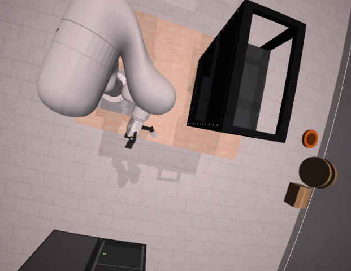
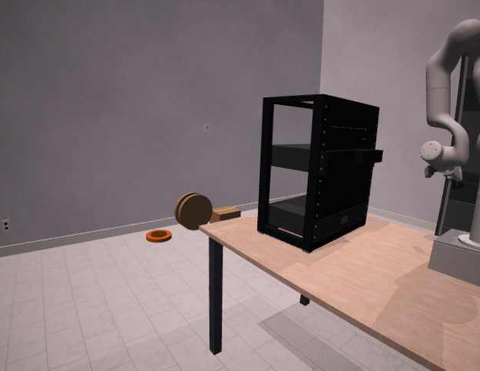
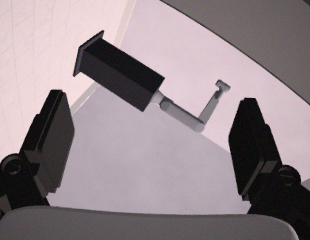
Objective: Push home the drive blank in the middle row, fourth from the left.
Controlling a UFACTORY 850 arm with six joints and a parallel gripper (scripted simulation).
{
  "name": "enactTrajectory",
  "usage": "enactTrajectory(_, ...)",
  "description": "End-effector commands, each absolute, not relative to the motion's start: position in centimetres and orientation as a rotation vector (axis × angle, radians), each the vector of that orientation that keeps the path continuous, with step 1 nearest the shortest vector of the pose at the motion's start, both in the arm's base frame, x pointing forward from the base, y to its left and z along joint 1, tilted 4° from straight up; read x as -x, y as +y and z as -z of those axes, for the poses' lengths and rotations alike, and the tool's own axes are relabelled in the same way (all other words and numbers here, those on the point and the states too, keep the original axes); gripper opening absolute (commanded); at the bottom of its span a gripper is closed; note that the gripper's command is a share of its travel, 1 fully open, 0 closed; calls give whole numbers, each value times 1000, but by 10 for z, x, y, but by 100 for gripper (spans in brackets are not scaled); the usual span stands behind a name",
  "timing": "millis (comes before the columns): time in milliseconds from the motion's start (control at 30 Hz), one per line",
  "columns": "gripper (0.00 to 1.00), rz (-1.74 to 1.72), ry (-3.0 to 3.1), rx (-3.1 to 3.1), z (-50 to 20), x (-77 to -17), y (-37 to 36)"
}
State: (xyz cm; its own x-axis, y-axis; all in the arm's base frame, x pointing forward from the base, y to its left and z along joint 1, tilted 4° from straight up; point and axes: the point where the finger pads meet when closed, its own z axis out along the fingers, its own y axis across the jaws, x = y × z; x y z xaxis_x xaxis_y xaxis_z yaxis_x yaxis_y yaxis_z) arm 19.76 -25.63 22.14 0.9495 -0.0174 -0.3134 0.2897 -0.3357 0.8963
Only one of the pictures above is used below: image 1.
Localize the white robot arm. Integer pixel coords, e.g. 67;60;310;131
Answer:
37;0;176;120

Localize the black server rack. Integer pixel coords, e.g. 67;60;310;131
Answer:
187;0;306;143

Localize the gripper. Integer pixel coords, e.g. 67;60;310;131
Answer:
124;115;146;149

